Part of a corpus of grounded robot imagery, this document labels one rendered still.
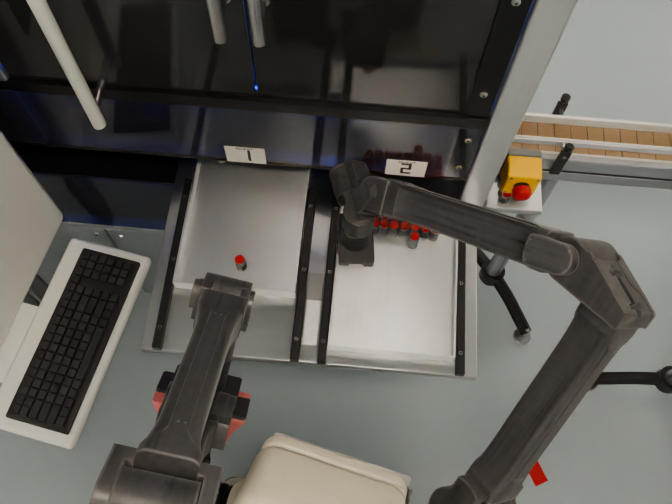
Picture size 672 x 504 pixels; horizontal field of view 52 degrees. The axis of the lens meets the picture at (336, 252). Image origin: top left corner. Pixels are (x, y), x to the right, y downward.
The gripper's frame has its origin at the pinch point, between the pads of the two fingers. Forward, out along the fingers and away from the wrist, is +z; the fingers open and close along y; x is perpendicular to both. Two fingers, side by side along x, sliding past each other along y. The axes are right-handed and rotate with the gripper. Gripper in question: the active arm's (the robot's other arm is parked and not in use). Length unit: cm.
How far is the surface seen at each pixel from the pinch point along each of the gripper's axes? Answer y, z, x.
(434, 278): 1.4, 14.3, -18.7
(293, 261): 5.7, 14.7, 12.0
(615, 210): 64, 101, -106
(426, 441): -19, 103, -29
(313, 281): -0.6, 10.8, 7.7
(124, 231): 29, 46, 59
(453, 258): 6.1, 14.1, -23.2
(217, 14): 18, -47, 22
